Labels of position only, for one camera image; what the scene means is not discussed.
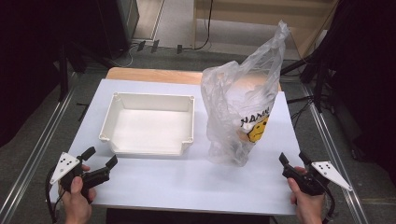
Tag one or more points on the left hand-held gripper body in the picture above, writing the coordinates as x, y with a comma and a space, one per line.
64, 165

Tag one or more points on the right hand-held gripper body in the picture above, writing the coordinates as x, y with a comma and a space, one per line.
330, 174

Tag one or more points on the white plastic tray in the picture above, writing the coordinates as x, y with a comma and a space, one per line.
146, 130

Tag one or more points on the clear plastic bag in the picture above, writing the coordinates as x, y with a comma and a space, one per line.
224, 102

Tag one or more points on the person's right hand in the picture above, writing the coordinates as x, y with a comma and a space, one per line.
308, 207

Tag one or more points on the person's left hand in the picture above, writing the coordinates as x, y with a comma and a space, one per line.
76, 205

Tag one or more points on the black tripod stand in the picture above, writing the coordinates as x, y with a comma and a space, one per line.
319, 84

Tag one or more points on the black upright stand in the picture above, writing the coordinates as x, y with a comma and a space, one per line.
63, 71

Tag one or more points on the light wooden table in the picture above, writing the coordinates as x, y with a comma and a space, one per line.
149, 75

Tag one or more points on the dark curtain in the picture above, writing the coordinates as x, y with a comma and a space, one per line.
28, 62
370, 77

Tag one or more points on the black cabinet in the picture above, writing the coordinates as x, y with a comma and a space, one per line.
109, 25

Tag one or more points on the light wooden shelf unit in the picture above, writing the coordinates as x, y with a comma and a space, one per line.
249, 12

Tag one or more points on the aluminium floor rail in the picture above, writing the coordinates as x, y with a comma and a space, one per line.
34, 155
336, 161

